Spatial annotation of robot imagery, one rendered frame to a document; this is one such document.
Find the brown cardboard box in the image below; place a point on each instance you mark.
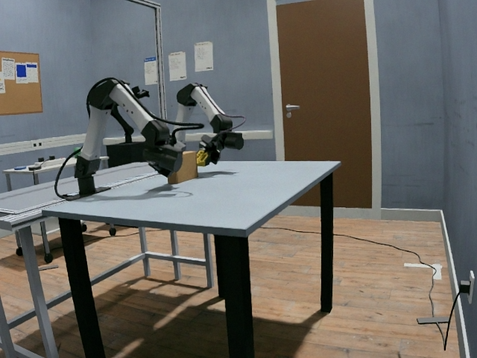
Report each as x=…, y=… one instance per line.
x=188, y=170

